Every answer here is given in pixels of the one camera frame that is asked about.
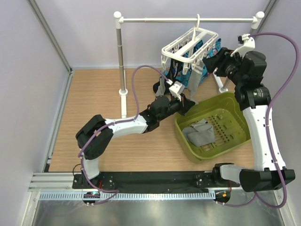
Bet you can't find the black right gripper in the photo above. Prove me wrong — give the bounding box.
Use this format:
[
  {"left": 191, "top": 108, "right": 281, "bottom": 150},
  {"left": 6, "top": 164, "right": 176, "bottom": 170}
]
[{"left": 203, "top": 47, "right": 246, "bottom": 86}]

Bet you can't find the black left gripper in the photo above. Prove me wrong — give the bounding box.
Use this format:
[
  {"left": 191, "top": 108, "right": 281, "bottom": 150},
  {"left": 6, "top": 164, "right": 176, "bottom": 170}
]
[{"left": 158, "top": 93, "right": 195, "bottom": 122}]

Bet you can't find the grey striped sock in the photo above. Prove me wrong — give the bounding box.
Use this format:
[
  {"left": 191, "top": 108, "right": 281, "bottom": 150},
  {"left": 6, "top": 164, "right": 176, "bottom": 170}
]
[
  {"left": 182, "top": 127, "right": 200, "bottom": 137},
  {"left": 155, "top": 72, "right": 168, "bottom": 96},
  {"left": 187, "top": 119, "right": 215, "bottom": 147},
  {"left": 187, "top": 70, "right": 202, "bottom": 105}
]

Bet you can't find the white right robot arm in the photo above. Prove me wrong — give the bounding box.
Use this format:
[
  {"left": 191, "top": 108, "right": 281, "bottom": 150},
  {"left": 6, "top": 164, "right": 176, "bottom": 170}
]
[{"left": 203, "top": 47, "right": 295, "bottom": 192}]

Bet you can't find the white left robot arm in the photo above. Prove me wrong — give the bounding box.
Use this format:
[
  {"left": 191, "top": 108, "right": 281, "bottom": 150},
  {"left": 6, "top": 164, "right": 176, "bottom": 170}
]
[{"left": 75, "top": 94, "right": 196, "bottom": 188}]

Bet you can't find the white clip hanger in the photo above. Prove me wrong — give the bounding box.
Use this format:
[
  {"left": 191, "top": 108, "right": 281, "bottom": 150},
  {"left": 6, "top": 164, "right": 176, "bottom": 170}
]
[{"left": 161, "top": 15, "right": 218, "bottom": 74}]

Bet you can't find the blue patterned sock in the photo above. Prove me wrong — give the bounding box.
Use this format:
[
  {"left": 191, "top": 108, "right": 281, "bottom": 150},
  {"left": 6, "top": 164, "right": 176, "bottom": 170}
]
[
  {"left": 189, "top": 38, "right": 222, "bottom": 84},
  {"left": 164, "top": 59, "right": 191, "bottom": 88}
]

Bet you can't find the black sock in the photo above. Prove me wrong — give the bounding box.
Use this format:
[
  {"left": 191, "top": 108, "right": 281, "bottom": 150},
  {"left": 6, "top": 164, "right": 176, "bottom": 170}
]
[{"left": 152, "top": 81, "right": 160, "bottom": 93}]

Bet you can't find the blue patterned sock front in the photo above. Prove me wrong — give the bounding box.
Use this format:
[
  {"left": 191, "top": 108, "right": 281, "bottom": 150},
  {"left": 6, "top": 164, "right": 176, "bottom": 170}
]
[{"left": 164, "top": 59, "right": 191, "bottom": 88}]

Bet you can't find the green plastic basket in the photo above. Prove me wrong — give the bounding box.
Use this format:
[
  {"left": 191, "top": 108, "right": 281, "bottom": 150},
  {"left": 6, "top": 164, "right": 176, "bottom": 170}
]
[{"left": 174, "top": 92, "right": 251, "bottom": 163}]

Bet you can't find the white clothes rack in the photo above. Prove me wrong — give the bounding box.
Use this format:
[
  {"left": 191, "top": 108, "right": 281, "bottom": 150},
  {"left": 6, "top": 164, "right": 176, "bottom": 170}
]
[{"left": 113, "top": 11, "right": 265, "bottom": 119}]

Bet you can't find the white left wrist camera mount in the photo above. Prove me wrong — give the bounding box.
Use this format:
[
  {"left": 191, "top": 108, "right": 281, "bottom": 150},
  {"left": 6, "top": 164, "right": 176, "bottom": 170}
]
[{"left": 167, "top": 80, "right": 185, "bottom": 102}]

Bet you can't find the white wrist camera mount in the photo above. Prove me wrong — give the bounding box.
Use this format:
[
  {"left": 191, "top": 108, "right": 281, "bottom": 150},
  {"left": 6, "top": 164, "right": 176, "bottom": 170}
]
[
  {"left": 167, "top": 80, "right": 185, "bottom": 102},
  {"left": 230, "top": 34, "right": 255, "bottom": 57}
]

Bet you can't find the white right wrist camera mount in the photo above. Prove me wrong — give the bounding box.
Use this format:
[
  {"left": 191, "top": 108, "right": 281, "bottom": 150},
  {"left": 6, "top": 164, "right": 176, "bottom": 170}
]
[{"left": 230, "top": 34, "right": 255, "bottom": 57}]

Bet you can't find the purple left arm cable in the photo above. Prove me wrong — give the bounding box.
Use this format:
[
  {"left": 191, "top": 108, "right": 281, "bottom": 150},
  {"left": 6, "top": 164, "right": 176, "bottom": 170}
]
[{"left": 78, "top": 65, "right": 170, "bottom": 203}]

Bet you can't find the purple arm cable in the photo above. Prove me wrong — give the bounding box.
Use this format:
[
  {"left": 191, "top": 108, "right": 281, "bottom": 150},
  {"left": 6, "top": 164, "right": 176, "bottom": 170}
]
[
  {"left": 222, "top": 32, "right": 300, "bottom": 209},
  {"left": 78, "top": 65, "right": 170, "bottom": 203}
]

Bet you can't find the grey slotted cable duct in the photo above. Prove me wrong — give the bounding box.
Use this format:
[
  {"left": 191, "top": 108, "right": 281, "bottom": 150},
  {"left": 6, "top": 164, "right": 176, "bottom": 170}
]
[{"left": 39, "top": 190, "right": 215, "bottom": 202}]

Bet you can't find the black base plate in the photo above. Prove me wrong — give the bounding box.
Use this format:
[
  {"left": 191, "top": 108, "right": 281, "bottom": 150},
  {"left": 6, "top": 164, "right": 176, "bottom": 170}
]
[{"left": 72, "top": 170, "right": 232, "bottom": 190}]

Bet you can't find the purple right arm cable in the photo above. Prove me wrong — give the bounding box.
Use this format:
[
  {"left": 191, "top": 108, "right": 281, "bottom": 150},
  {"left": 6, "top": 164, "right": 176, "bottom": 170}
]
[{"left": 222, "top": 32, "right": 300, "bottom": 209}]

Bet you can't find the aluminium frame rail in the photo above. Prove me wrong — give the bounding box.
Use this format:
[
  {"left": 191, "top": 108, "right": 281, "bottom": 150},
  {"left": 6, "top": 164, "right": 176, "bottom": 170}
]
[{"left": 27, "top": 172, "right": 76, "bottom": 192}]

